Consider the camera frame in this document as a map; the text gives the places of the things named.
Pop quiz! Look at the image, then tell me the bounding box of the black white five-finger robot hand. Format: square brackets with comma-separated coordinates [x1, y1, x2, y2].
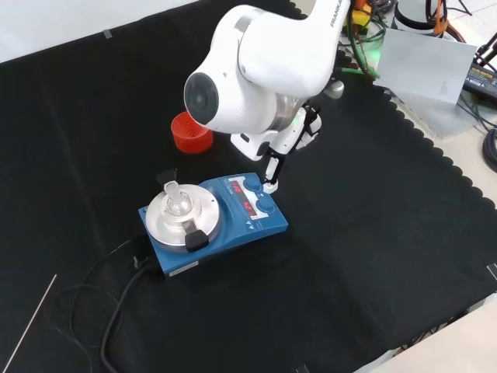
[231, 105, 323, 195]

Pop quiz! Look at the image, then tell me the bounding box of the blue base heater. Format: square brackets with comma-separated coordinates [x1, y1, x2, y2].
[137, 169, 289, 280]

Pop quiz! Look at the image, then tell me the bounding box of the red ribbed plastic cup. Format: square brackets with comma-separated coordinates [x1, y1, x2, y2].
[170, 111, 214, 155]

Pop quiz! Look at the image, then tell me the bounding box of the clear round-bottom glass flask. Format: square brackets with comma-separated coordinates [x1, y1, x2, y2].
[162, 181, 195, 217]

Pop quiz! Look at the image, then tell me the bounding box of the black bench cloth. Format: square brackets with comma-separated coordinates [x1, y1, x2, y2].
[0, 0, 497, 373]

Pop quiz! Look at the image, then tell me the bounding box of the yellow stop button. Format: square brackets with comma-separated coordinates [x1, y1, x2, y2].
[351, 6, 374, 31]

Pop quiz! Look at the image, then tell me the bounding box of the pale board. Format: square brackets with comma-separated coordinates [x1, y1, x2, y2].
[372, 27, 478, 105]

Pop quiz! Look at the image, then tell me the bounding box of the black power adapter yellow label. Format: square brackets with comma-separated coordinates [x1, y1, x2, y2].
[461, 64, 497, 103]

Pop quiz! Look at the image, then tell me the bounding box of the black tripod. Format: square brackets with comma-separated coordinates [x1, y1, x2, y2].
[475, 33, 497, 73]

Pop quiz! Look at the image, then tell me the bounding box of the thin glass rod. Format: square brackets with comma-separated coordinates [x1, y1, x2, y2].
[2, 274, 57, 372]

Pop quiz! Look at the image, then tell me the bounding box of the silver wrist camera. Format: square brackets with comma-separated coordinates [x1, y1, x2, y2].
[324, 79, 346, 100]

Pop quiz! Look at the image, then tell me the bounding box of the green cable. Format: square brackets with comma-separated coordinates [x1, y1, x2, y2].
[347, 0, 384, 81]

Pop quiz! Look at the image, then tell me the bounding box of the grey metal base plate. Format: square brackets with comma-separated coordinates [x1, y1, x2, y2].
[335, 23, 482, 139]

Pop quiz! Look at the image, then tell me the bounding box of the thick black power cable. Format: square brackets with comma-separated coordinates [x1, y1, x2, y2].
[99, 263, 160, 373]

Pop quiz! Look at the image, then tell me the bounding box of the thin black cable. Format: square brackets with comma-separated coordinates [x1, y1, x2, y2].
[44, 239, 135, 373]

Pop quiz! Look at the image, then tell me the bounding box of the orange cable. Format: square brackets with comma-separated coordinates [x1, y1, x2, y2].
[425, 0, 467, 44]

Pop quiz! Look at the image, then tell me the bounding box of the black cable bundle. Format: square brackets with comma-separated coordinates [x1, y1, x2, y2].
[481, 127, 497, 174]

